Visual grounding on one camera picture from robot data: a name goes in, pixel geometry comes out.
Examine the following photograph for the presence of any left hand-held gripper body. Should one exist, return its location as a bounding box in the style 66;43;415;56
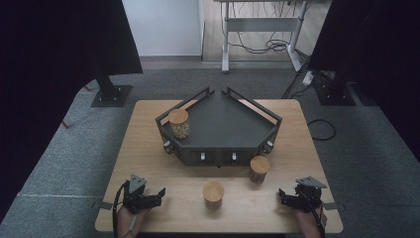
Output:
122;174;157;214

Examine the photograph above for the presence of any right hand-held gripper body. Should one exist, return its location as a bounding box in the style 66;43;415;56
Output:
293;176;329;213

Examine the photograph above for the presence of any glass jar with dark red contents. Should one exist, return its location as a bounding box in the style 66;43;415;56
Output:
248;155;271;184

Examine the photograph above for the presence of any glass jar with brown contents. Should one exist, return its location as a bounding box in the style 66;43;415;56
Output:
201;179;226;210

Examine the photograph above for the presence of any glass jar with pale contents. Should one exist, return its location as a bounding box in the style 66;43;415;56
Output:
167;107;192;140

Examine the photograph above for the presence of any black corner shelf rack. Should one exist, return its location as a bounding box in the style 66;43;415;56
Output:
155;86;283;168

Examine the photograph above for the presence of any person's right hand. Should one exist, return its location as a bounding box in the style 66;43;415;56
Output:
294;202;329;230

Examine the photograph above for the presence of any person's left hand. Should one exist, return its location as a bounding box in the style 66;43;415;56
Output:
116;204;150;238

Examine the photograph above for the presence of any grey tape strip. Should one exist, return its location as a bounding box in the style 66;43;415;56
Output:
323;201;347;213
91;200;114;211

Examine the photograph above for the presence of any black metal stand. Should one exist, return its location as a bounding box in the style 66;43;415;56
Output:
90;69;134;109
312;69;358;107

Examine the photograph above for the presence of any white power strip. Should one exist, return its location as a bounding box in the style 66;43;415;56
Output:
301;70;315;86

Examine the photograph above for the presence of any black curtain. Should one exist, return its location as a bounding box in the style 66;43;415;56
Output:
0;0;145;223
308;0;420;164

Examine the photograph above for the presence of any right hand-held gripper cable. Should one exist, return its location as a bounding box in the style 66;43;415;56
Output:
301;187;328;238

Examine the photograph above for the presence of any hand-held gripper cable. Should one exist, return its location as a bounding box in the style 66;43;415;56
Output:
301;187;328;238
112;179;139;238

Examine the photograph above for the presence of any left hand-held gripper cable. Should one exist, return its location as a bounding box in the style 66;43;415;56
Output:
112;179;139;238

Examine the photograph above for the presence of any looped black floor cable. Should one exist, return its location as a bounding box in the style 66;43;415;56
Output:
306;118;338;142

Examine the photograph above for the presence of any bundle of black cables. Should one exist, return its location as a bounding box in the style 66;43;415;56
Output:
227;1;292;55

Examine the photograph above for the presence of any white desk frame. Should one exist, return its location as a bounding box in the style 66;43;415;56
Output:
213;0;312;74

